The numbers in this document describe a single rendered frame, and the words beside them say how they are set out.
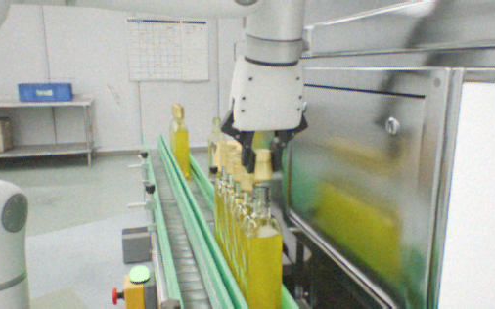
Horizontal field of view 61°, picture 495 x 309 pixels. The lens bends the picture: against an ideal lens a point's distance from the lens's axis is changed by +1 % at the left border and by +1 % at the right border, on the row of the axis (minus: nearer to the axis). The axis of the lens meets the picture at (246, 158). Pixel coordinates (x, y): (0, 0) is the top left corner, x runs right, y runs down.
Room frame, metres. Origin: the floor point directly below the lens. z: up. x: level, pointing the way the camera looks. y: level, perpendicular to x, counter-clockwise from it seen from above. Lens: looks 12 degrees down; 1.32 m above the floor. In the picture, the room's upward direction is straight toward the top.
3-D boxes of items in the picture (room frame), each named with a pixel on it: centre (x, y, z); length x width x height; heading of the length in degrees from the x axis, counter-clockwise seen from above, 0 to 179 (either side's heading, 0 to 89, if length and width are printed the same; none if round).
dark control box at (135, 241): (1.18, 0.33, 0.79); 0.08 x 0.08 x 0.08; 15
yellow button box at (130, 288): (0.91, 0.26, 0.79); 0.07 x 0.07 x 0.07; 15
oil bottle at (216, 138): (1.49, 0.11, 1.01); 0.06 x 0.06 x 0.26; 23
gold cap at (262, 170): (0.62, -0.02, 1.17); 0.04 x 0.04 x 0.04
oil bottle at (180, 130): (1.68, 0.27, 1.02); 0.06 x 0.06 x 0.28; 15
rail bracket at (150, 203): (1.08, 0.28, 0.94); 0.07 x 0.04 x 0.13; 105
